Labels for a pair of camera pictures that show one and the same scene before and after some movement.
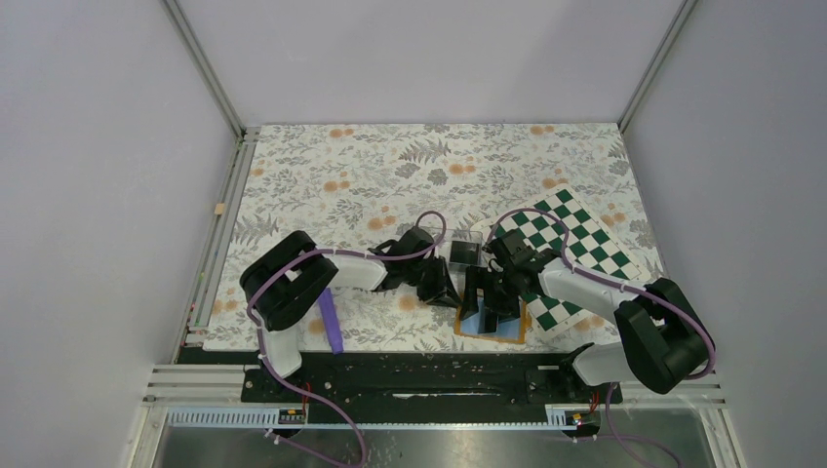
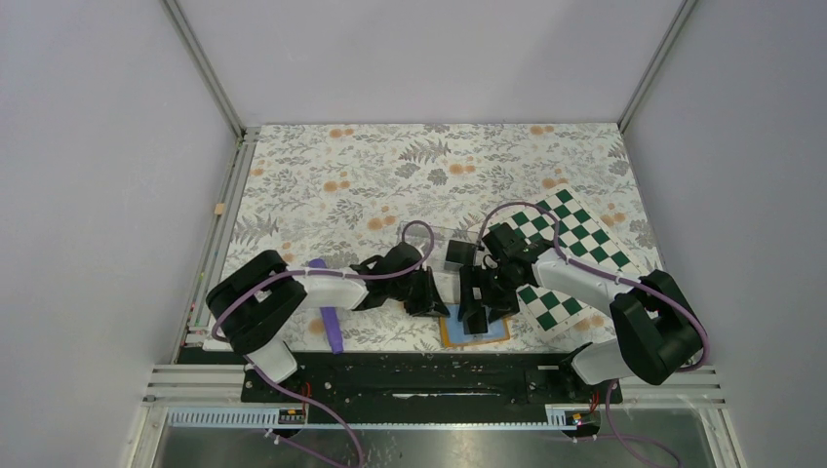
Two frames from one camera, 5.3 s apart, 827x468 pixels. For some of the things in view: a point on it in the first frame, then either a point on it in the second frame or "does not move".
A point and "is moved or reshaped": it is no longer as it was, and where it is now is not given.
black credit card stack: x=464 y=253 does not move
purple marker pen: x=328 y=307 does not move
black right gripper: x=481 y=278 does not move
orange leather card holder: x=510 y=331 is moved or reshaped
